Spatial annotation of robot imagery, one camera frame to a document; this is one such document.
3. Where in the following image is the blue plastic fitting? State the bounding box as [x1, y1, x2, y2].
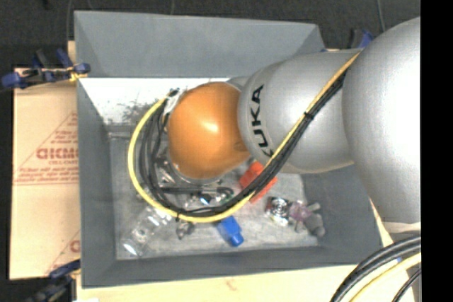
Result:
[215, 215, 246, 248]

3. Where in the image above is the grey metal bin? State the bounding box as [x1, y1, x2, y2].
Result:
[73, 10, 385, 288]

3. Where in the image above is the small clear glass piece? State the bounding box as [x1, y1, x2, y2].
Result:
[175, 219, 196, 240]

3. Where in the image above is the clear purple plastic piece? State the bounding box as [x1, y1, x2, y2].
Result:
[288, 200, 314, 223]

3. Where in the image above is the orange-red plastic block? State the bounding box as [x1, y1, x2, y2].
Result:
[238, 160, 279, 204]

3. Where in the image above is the shiny silver round object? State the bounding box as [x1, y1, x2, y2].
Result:
[265, 197, 293, 226]

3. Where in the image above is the grey plastic toy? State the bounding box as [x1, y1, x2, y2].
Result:
[294, 202, 326, 238]

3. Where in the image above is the clear plastic bottle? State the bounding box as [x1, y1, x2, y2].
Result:
[119, 204, 175, 258]

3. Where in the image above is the brown cardboard board red print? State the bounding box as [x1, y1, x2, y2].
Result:
[8, 40, 83, 281]

